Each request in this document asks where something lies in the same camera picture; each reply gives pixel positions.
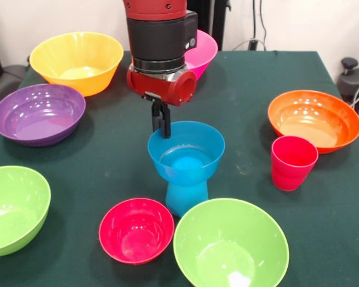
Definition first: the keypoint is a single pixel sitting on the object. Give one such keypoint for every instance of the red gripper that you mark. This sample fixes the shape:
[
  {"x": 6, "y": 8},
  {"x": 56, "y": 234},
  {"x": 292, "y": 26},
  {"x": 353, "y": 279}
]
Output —
[{"x": 152, "y": 86}]

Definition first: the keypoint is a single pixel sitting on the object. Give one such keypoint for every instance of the small blue plastic bowl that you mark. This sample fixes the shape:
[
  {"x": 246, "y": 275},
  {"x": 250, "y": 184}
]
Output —
[{"x": 206, "y": 140}]

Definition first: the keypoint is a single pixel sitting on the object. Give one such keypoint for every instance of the blue plastic cup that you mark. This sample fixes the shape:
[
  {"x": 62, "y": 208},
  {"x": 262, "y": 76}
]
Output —
[{"x": 187, "y": 197}]

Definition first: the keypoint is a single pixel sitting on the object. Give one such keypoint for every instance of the small red plastic bowl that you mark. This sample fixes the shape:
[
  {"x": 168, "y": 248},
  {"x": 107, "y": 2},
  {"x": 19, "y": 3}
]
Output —
[{"x": 134, "y": 233}]

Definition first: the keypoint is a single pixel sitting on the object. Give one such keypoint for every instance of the light green plastic bowl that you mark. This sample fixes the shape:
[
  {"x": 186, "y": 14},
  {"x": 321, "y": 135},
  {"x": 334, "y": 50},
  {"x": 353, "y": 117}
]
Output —
[
  {"x": 230, "y": 239},
  {"x": 15, "y": 209}
]

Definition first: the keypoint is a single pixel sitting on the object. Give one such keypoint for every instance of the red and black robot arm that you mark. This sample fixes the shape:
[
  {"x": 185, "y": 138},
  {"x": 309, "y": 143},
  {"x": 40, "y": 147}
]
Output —
[{"x": 158, "y": 33}]

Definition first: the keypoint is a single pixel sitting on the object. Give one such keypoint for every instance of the dark green table cloth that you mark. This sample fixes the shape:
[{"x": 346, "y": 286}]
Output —
[{"x": 227, "y": 134}]

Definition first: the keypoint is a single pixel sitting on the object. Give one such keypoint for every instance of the large pink plastic bowl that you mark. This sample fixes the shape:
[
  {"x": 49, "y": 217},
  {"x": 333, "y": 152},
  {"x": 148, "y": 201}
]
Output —
[{"x": 206, "y": 51}]

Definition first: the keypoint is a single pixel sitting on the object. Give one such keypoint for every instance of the large yellow-orange plastic bowl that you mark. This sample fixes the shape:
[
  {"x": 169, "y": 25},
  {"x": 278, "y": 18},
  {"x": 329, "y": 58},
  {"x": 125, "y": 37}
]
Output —
[{"x": 77, "y": 51}]

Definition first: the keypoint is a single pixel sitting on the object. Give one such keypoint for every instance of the shallow purple plastic bowl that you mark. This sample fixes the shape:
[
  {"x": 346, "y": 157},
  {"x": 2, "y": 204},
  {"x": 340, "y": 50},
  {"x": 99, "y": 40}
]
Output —
[{"x": 39, "y": 116}]

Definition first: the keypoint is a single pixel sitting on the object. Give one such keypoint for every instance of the red plastic cup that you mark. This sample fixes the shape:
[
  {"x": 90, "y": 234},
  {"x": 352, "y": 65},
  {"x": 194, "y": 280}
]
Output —
[{"x": 290, "y": 173}]

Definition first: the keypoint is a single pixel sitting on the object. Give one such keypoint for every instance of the shallow orange plastic bowl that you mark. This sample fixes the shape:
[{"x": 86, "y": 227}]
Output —
[{"x": 314, "y": 122}]

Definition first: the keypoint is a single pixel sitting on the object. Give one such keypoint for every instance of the black floor stand base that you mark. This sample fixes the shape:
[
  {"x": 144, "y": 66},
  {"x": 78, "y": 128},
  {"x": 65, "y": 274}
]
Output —
[{"x": 353, "y": 80}]

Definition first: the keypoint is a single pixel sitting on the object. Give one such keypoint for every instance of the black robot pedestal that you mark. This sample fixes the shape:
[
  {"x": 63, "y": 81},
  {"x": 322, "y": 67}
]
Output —
[{"x": 212, "y": 13}]

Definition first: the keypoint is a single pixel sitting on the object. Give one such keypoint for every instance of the black wall plug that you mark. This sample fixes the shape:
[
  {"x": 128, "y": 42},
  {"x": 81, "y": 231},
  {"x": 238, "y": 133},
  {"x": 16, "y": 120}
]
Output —
[{"x": 253, "y": 45}]

